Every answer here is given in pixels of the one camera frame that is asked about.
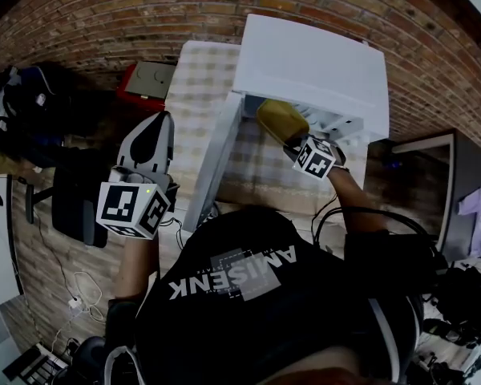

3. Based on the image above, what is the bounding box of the person's right forearm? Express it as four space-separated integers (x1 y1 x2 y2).
328 166 390 236

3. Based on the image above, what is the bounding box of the person's left forearm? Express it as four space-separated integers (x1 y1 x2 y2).
114 230 161 301

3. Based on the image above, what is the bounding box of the thick black cable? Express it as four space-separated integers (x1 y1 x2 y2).
316 206 439 249

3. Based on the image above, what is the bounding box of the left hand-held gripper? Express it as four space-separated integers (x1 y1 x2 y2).
95 111 180 240

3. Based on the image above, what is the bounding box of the black equipment heap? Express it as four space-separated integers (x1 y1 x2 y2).
420 254 481 348

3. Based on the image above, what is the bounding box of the black office chair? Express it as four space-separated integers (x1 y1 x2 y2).
23 162 110 249

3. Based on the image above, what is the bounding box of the white microwave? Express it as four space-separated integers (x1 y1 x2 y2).
182 13 390 233

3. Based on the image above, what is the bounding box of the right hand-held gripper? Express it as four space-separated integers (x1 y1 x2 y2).
282 136 348 181

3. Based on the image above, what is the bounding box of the black bag heap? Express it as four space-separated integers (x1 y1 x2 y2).
0 64 117 164

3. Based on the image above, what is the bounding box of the small black bin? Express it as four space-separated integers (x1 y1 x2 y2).
166 182 182 213

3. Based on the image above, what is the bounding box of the yellow plastic container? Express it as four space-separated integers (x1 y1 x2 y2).
256 98 310 146

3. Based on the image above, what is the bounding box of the red box with grey lid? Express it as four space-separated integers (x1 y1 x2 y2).
115 60 178 104

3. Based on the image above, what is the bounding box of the person's black printed t-shirt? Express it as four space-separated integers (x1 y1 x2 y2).
103 209 426 385

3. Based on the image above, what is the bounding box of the dark desk with white frame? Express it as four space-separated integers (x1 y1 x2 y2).
388 129 481 264

